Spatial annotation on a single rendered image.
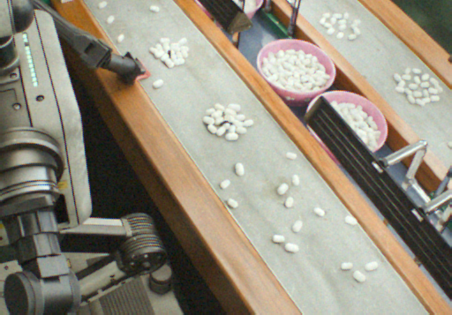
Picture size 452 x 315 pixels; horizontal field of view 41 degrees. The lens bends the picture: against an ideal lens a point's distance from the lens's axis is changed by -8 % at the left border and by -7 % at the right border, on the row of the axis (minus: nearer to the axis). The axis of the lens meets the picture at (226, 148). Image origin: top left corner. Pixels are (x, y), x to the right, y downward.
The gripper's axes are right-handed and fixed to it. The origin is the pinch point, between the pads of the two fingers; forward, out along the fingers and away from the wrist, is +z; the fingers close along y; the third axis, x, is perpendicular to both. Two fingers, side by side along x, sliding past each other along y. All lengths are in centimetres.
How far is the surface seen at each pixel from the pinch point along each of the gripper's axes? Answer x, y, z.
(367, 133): -32, -50, 42
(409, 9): -77, 61, 204
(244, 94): -14.4, -20.0, 19.3
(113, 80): 6.8, 1.6, -9.5
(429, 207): -40, -97, -8
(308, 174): -14, -55, 20
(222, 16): -33.2, -17.0, -9.4
